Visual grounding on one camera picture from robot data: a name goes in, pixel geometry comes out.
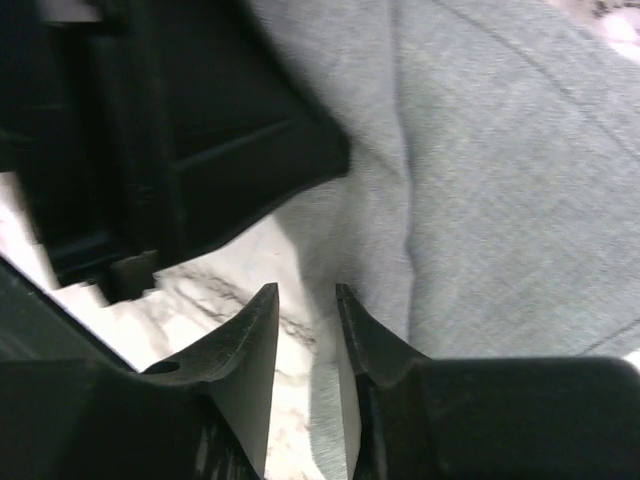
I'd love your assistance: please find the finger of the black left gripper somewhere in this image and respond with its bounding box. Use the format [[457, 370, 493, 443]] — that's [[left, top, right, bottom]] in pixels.
[[90, 1, 350, 268]]

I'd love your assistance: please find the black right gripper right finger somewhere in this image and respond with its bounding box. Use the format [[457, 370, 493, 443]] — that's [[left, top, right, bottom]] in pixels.
[[336, 284, 435, 479]]

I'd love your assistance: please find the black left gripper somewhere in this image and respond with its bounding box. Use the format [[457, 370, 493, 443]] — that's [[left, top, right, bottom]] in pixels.
[[1, 1, 180, 303]]

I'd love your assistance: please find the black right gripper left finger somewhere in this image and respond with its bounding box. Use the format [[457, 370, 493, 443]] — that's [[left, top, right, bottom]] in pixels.
[[143, 283, 279, 475]]

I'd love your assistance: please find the grey cloth napkin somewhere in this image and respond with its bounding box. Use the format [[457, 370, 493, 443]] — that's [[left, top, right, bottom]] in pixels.
[[255, 1, 639, 479]]

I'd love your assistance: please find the black mounting base bar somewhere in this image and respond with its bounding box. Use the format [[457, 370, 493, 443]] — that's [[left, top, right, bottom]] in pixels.
[[1, 259, 133, 372]]

